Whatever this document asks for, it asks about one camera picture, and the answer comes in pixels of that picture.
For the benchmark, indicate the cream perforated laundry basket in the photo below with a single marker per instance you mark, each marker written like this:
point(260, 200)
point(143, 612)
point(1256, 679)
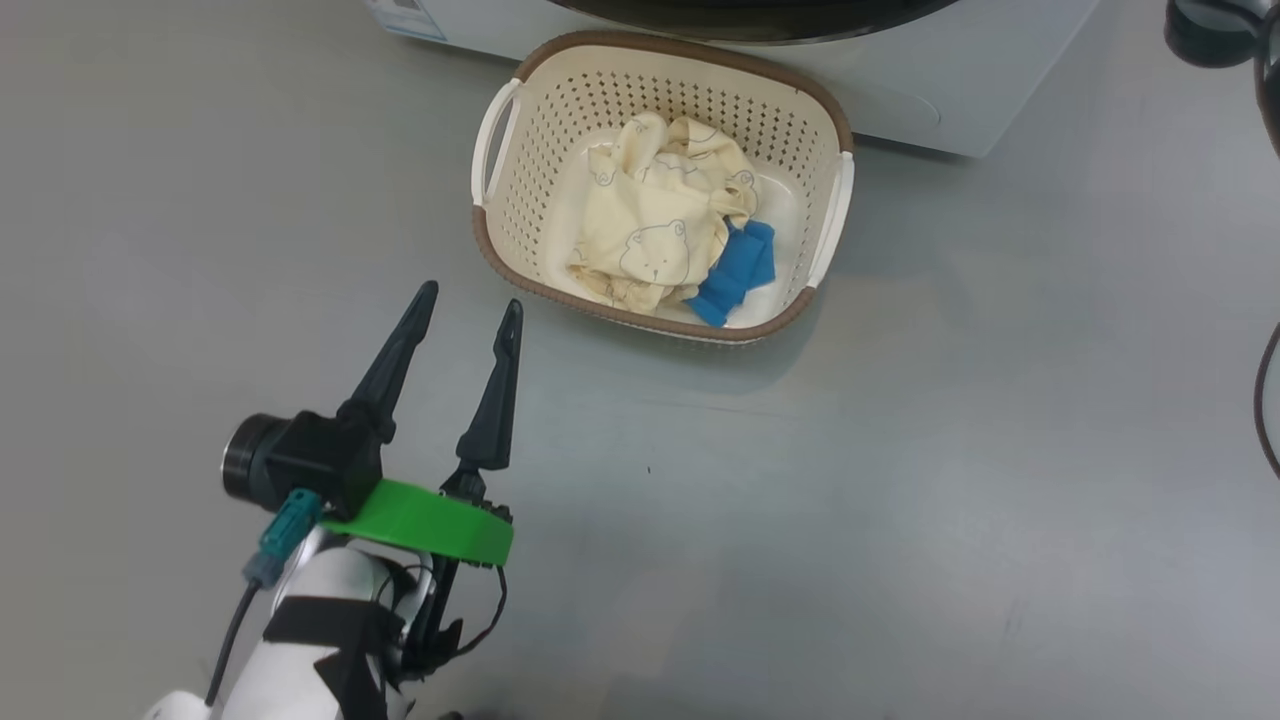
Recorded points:
point(560, 120)

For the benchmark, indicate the blue white energy label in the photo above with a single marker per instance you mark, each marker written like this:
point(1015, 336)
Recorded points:
point(405, 18)

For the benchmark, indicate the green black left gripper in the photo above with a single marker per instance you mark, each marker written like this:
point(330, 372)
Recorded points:
point(430, 525)

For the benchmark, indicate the cream garment with blue trim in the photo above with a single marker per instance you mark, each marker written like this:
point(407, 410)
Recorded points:
point(735, 270)

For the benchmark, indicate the white washing machine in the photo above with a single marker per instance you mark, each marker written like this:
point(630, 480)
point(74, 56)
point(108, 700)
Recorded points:
point(900, 90)

